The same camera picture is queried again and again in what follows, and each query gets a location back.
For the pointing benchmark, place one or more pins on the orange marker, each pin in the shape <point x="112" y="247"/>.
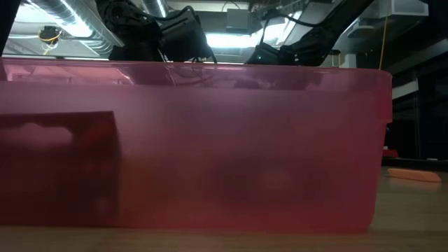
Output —
<point x="414" y="175"/>

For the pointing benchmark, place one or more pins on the large silver ceiling duct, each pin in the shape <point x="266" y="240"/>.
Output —
<point x="70" y="21"/>

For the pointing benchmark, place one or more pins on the red translucent plastic tray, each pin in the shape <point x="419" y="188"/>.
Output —
<point x="245" y="140"/>

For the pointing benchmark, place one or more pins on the black aluminium table frame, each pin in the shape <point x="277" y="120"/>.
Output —
<point x="413" y="162"/>

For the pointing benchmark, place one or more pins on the dark rectangular sticker label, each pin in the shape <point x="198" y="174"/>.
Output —
<point x="52" y="175"/>

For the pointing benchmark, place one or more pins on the grey ceiling box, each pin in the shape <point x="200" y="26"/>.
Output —
<point x="238" y="19"/>

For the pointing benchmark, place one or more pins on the ceiling light fixture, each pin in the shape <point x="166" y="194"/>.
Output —
<point x="234" y="40"/>

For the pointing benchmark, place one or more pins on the small silver ceiling duct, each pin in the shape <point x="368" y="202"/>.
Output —
<point x="155" y="7"/>

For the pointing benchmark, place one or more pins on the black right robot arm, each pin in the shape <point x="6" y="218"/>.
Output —
<point x="315" y="42"/>

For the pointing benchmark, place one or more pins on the small red object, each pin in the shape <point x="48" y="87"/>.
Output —
<point x="390" y="153"/>

